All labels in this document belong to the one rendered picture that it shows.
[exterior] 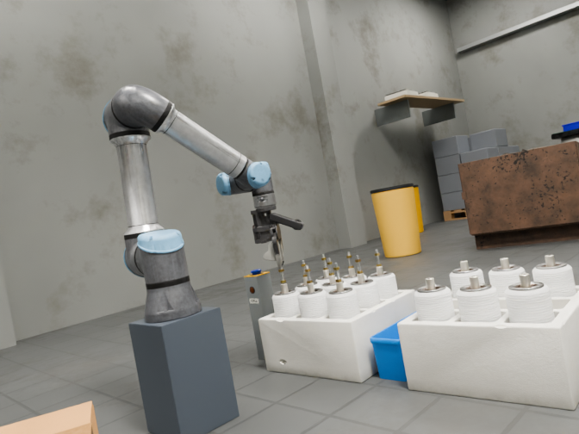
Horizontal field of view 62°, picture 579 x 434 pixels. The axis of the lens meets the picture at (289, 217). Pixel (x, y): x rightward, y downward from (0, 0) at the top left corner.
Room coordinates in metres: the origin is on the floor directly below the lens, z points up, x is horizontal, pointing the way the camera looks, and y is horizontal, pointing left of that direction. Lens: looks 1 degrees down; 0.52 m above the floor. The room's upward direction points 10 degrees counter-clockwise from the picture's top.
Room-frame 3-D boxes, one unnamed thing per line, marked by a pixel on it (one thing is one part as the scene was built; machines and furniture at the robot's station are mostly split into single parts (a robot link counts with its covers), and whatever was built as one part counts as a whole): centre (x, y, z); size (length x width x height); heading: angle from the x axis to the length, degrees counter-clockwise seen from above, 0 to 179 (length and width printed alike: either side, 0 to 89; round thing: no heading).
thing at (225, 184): (1.57, 0.15, 0.65); 0.11 x 0.11 x 0.08; 33
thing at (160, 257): (1.30, 0.36, 0.47); 0.13 x 0.12 x 0.14; 33
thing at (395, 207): (4.05, -0.89, 0.29); 0.37 x 0.36 x 0.58; 133
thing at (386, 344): (1.46, -0.30, 0.06); 0.30 x 0.11 x 0.12; 137
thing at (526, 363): (1.28, -0.50, 0.09); 0.39 x 0.39 x 0.18; 48
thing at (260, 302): (1.78, 0.16, 0.16); 0.07 x 0.07 x 0.31; 48
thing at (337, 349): (1.64, -0.11, 0.09); 0.39 x 0.39 x 0.18; 48
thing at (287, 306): (1.64, 0.06, 0.16); 0.10 x 0.10 x 0.18
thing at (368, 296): (1.56, -0.19, 0.16); 0.10 x 0.10 x 0.18
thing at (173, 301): (1.30, 0.35, 0.35); 0.15 x 0.15 x 0.10
